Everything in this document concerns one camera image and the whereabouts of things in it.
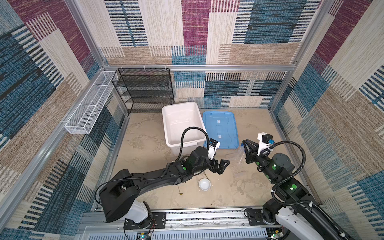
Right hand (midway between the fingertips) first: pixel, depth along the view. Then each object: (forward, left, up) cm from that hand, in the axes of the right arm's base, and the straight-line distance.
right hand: (243, 143), depth 71 cm
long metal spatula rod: (-14, +32, -26) cm, 43 cm away
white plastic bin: (+37, +35, -23) cm, 56 cm away
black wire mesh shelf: (+52, +57, -8) cm, 77 cm away
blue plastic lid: (+32, +3, -27) cm, 42 cm away
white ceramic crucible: (-10, +18, -25) cm, 32 cm away
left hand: (-3, +8, -8) cm, 12 cm away
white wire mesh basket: (+22, +89, -6) cm, 92 cm away
